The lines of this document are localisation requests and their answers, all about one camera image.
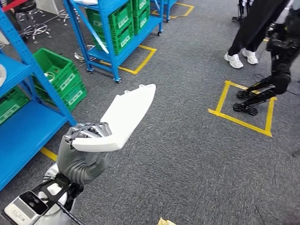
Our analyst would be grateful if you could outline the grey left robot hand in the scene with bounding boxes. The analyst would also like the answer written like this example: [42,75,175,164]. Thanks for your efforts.
[57,122,112,179]

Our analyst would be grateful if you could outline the white plastic body part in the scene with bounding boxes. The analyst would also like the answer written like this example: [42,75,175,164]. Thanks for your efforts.
[72,83,156,153]

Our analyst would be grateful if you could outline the blue metal shelf rack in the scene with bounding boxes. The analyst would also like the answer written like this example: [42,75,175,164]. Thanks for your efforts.
[63,0,164,84]
[0,7,78,192]
[151,0,177,23]

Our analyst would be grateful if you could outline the yellow floor tape square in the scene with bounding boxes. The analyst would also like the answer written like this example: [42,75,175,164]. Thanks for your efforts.
[40,147,58,162]

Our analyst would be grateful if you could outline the green plastic crate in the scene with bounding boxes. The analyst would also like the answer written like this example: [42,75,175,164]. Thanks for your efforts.
[132,0,150,13]
[32,47,76,92]
[133,7,150,35]
[85,1,134,35]
[92,24,134,56]
[0,86,30,127]
[35,76,87,112]

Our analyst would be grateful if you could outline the chrome barrier stanchion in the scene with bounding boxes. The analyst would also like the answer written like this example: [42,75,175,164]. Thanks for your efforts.
[75,45,96,63]

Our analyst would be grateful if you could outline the yellow floor tape piece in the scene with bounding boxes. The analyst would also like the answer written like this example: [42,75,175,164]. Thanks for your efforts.
[158,217,176,225]

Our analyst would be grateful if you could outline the white desk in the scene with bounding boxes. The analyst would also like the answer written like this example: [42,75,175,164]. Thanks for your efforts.
[35,0,59,15]

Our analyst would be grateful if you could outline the black stool chrome base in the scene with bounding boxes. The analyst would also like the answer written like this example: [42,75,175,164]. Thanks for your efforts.
[14,1,52,43]

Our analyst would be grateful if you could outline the red barrier belt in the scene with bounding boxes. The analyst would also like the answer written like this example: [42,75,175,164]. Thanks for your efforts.
[1,0,27,12]

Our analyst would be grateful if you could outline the person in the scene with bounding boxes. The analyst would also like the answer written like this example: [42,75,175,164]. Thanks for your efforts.
[224,0,291,69]

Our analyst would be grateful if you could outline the black humanoid robot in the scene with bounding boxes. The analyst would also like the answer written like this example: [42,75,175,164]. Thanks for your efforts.
[233,9,300,116]

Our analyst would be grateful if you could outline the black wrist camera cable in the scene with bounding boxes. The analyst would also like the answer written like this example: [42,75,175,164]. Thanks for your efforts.
[60,202,85,225]

